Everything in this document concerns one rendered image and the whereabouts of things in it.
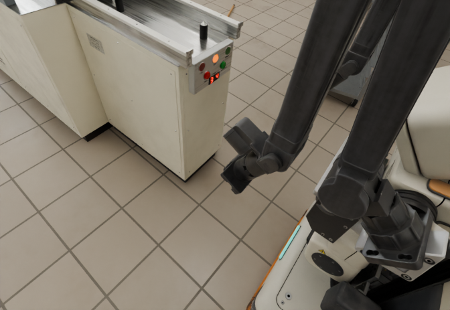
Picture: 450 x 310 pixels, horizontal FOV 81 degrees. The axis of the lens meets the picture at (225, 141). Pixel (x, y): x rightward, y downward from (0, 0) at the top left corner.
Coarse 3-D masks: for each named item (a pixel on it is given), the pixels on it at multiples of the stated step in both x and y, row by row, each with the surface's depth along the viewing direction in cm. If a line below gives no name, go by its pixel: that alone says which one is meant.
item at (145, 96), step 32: (128, 0) 122; (96, 32) 113; (160, 32) 106; (192, 32) 108; (96, 64) 132; (128, 64) 112; (160, 64) 97; (128, 96) 131; (160, 96) 111; (192, 96) 109; (224, 96) 133; (128, 128) 156; (160, 128) 129; (192, 128) 123; (160, 160) 154; (192, 160) 142
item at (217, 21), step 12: (156, 0) 122; (168, 0) 118; (180, 0) 113; (180, 12) 117; (192, 12) 113; (204, 12) 109; (216, 12) 108; (216, 24) 109; (228, 24) 105; (240, 24) 103
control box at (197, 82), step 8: (224, 40) 106; (232, 40) 106; (216, 48) 101; (224, 48) 104; (232, 48) 108; (200, 56) 97; (208, 56) 98; (224, 56) 107; (192, 64) 94; (200, 64) 96; (208, 64) 100; (216, 64) 105; (192, 72) 96; (200, 72) 99; (216, 72) 108; (224, 72) 114; (192, 80) 99; (200, 80) 102; (208, 80) 106; (192, 88) 102; (200, 88) 105
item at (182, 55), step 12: (72, 0) 112; (84, 0) 106; (96, 0) 106; (96, 12) 106; (108, 12) 100; (108, 24) 105; (120, 24) 100; (132, 24) 96; (132, 36) 100; (144, 36) 95; (156, 36) 92; (156, 48) 95; (168, 48) 91; (180, 48) 88; (192, 48) 87; (180, 60) 90
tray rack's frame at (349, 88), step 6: (360, 72) 226; (348, 78) 218; (354, 78) 219; (342, 84) 212; (348, 84) 213; (354, 84) 213; (330, 90) 210; (336, 90) 208; (342, 90) 206; (348, 90) 207; (354, 90) 208; (348, 96) 207; (354, 96) 205
